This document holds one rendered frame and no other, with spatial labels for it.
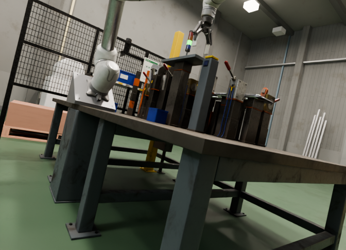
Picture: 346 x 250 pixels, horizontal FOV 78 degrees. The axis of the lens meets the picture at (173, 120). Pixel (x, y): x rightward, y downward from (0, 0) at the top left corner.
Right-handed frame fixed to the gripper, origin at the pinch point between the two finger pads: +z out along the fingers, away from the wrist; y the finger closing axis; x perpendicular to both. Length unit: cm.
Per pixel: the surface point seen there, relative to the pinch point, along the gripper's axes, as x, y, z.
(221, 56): 546, 842, -351
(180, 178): -51, -58, 67
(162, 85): 45, 17, 22
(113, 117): -2, -53, 55
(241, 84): -28.4, 10.7, 19.8
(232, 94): -25.9, 7.1, 27.2
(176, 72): 15.0, -1.9, 16.4
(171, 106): 12.1, -2.4, 40.3
